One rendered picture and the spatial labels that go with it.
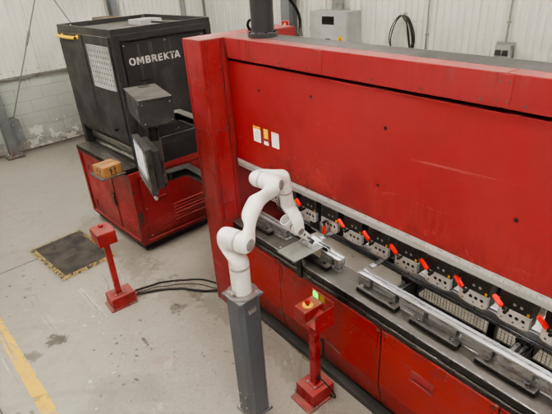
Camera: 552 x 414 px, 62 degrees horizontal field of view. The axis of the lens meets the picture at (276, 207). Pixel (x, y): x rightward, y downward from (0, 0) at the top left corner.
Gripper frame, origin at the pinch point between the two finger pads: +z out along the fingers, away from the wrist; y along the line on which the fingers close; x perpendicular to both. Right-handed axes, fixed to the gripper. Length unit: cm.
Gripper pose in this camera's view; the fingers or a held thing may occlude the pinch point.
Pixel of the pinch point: (309, 240)
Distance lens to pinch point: 321.6
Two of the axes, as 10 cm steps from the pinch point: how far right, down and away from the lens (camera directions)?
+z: 5.4, 4.7, 7.0
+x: -5.6, 8.2, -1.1
